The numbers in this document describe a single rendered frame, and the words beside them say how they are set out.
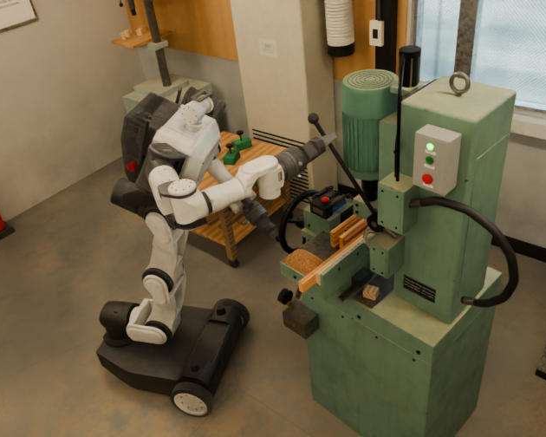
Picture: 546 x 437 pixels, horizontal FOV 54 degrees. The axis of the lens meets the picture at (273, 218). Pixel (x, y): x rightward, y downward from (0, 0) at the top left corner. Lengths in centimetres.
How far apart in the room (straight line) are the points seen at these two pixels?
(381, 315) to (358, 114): 67
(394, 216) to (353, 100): 36
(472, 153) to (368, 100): 35
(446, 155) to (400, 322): 65
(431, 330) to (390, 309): 15
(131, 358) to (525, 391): 182
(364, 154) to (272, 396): 136
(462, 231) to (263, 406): 141
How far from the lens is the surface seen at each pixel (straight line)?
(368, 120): 166
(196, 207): 148
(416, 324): 183
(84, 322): 328
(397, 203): 155
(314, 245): 197
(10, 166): 435
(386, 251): 167
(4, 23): 417
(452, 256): 166
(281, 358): 278
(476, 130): 143
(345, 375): 226
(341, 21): 309
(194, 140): 185
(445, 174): 144
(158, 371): 265
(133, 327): 265
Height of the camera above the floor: 214
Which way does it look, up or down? 36 degrees down
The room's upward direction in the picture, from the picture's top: 8 degrees counter-clockwise
